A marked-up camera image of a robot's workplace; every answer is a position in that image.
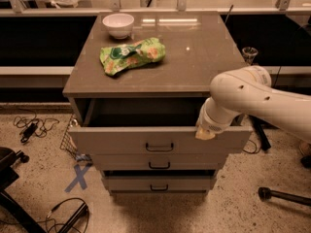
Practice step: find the grey drawer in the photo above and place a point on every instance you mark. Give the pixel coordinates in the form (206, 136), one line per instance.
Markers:
(151, 125)
(197, 161)
(158, 184)

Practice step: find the blue tape cross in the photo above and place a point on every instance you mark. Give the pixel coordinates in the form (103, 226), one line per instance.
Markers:
(80, 177)

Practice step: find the black office chair base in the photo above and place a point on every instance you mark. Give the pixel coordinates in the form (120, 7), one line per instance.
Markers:
(10, 201)

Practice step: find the grey top drawer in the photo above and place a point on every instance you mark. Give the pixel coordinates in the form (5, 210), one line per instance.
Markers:
(151, 125)

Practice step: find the green snack bag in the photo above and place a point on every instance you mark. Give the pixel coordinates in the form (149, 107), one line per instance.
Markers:
(130, 56)

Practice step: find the wire basket with items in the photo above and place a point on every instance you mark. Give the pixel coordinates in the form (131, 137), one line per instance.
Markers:
(67, 144)

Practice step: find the white ceramic bowl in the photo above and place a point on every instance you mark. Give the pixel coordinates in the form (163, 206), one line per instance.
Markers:
(118, 25)

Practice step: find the black stand with cable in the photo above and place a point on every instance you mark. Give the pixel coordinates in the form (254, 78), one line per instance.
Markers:
(82, 212)

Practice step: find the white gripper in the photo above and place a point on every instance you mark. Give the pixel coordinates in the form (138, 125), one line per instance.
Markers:
(210, 124)

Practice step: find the clear glass cup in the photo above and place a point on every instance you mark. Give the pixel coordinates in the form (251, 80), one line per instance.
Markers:
(249, 54)

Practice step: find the grey drawer cabinet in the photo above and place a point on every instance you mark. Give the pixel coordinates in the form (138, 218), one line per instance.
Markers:
(198, 47)

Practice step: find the black pole on floor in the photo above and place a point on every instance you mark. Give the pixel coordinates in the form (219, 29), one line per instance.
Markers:
(266, 193)

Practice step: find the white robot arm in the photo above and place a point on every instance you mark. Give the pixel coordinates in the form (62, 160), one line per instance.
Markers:
(248, 91)

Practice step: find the grey middle drawer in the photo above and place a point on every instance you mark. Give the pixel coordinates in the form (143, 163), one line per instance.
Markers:
(197, 161)

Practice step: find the black bar behind cabinet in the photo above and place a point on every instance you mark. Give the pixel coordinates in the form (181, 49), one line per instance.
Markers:
(265, 145)

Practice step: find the grey bottom drawer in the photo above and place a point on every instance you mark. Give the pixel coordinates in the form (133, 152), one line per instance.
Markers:
(158, 184)

